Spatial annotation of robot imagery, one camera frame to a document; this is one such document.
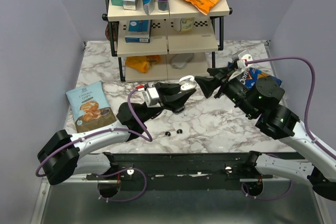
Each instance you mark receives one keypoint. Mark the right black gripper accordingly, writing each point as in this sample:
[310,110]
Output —
[208,84]

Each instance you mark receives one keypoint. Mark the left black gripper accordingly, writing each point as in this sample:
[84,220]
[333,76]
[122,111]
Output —
[167,99]

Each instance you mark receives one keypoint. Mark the black earbud charging case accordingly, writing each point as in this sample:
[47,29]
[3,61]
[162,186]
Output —
[179,110]

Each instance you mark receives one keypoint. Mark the white earbud charging case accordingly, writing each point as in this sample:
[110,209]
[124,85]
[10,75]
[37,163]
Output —
[187,83]

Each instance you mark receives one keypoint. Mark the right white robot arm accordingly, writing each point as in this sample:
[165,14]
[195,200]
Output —
[261,102]

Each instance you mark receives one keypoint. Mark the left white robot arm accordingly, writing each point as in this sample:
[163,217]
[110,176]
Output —
[67,154]

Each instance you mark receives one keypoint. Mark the blue Doritos chip bag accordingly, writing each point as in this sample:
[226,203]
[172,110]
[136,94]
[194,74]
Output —
[246,77]

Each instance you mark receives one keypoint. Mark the orange snack bag bottom shelf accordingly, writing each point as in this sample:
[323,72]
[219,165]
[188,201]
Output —
[142,63]

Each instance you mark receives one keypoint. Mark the beige three-tier shelf rack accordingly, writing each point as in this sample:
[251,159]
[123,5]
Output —
[207,35]

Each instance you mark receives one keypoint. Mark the cream printed mug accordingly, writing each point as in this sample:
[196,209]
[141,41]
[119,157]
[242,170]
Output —
[183,25]

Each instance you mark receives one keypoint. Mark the blue white box middle shelf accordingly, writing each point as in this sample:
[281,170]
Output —
[138,31]

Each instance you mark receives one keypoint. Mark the cassava chips bag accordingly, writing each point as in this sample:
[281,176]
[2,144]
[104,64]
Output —
[90,108]

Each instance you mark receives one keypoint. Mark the brown object behind rack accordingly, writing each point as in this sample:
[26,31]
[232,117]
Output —
[108,32]

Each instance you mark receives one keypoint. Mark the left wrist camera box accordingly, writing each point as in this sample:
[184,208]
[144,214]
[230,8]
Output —
[150,95]

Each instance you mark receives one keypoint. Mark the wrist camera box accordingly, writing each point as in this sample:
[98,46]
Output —
[241,57]
[150,95]

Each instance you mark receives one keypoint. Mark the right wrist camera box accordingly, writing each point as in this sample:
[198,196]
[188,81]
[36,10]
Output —
[241,57]

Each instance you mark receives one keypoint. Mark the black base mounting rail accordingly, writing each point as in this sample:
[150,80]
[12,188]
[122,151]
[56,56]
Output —
[201,171]

